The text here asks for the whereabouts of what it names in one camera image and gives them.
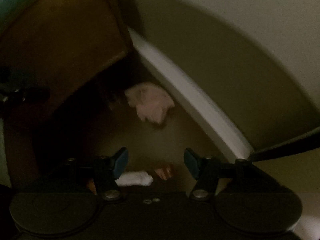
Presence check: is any crumpled white tissue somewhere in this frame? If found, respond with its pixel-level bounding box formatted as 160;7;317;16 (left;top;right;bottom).
125;82;175;125

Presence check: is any small white tissue piece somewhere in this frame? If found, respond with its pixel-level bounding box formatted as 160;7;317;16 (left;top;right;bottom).
116;171;153;187

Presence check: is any brown wooden nightstand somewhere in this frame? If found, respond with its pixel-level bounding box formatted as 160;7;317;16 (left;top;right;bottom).
1;0;132;105

